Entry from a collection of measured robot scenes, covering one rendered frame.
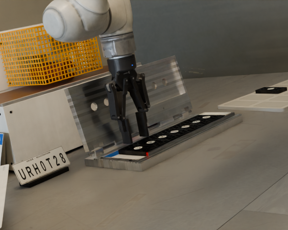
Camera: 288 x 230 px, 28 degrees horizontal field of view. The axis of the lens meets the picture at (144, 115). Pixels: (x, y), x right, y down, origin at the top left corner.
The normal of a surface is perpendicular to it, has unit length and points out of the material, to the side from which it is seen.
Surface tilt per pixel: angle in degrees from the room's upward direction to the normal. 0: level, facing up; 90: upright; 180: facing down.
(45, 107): 90
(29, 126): 90
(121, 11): 92
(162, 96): 79
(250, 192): 0
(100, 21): 134
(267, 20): 90
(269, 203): 0
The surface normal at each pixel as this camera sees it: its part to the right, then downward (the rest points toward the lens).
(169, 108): 0.67, -0.18
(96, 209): -0.18, -0.97
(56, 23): -0.66, 0.36
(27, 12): 0.77, -0.02
